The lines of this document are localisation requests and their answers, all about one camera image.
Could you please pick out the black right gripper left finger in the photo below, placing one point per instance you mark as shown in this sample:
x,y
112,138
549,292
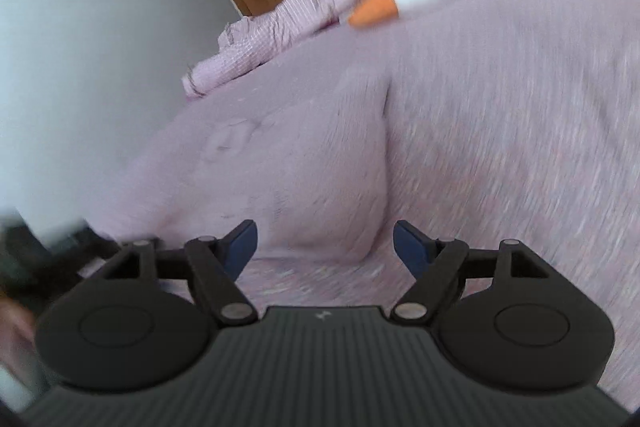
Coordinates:
x,y
147,315

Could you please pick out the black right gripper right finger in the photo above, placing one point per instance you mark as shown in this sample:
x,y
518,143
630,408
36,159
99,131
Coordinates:
x,y
504,317

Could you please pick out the pink knitted cardigan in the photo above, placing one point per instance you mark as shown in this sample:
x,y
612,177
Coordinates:
x,y
312,175

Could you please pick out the floral pink bedspread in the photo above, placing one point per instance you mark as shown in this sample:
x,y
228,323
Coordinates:
x,y
505,118

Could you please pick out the pink checkered quilt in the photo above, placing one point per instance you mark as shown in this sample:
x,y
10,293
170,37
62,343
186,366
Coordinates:
x,y
254,41

